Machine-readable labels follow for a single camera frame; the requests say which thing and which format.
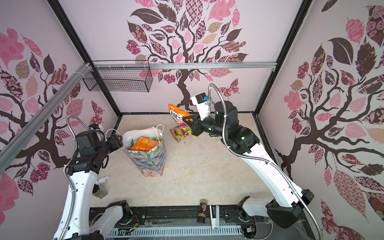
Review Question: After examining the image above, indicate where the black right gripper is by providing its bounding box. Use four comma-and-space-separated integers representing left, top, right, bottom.
183, 112, 228, 139

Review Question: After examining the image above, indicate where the yellow-pink Fox's candy packet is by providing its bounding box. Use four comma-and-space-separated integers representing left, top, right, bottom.
170, 126, 192, 142

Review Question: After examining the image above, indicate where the floral paper gift bag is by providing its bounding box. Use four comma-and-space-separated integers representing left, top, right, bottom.
122, 124, 166, 177

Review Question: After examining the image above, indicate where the small orange snack packet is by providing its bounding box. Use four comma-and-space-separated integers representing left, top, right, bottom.
168, 104, 190, 128

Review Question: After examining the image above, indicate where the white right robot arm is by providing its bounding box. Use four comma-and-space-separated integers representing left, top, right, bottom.
183, 84, 324, 240

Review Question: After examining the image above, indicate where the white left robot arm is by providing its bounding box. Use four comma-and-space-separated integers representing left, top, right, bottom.
53, 124, 133, 240

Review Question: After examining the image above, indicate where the spice jar black lid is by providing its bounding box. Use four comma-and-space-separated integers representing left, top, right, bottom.
92, 184, 108, 199

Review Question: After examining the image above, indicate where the brown cylindrical bottle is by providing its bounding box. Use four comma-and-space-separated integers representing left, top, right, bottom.
197, 199, 208, 224

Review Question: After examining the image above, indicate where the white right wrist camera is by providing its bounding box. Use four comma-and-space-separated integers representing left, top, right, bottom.
191, 93, 214, 121

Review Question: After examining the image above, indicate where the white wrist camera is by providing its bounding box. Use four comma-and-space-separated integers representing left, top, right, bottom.
191, 93, 214, 121
88, 124, 104, 134

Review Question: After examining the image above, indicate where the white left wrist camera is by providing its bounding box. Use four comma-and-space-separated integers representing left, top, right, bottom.
88, 124, 104, 134

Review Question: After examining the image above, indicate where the black wire basket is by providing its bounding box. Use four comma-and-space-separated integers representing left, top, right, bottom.
83, 60, 153, 93

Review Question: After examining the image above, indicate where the aluminium rail back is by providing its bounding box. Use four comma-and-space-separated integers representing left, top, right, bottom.
94, 62, 277, 70

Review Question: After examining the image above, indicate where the aluminium rail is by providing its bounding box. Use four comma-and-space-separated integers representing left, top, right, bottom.
1, 63, 92, 173
94, 62, 277, 70

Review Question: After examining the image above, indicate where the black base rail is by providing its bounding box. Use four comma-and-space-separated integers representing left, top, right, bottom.
56, 203, 316, 240

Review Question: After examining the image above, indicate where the aluminium rail left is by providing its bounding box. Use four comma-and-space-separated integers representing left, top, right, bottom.
1, 63, 92, 173

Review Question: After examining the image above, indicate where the white clip bracket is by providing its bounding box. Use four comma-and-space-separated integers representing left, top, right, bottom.
209, 205, 220, 230

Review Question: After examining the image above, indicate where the grey slotted cable duct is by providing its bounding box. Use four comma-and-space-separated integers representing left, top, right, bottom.
107, 226, 243, 239

